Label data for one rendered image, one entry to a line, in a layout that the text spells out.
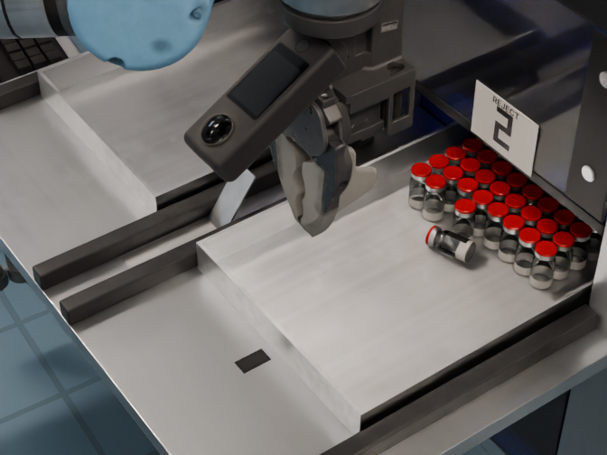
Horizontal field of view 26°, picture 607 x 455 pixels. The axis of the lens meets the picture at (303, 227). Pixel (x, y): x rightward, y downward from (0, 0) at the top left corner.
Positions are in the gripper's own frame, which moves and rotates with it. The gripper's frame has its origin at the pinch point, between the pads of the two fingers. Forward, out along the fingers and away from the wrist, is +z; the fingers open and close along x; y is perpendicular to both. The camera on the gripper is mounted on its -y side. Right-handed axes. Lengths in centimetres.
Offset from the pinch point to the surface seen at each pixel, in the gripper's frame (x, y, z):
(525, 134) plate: 4.1, 27.4, 6.5
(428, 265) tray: 7.3, 19.9, 21.4
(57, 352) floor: 96, 13, 110
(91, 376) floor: 87, 15, 110
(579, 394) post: -7.8, 27.6, 31.3
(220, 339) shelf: 10.8, -1.8, 21.6
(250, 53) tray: 47, 25, 21
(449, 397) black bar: -7.8, 9.8, 19.6
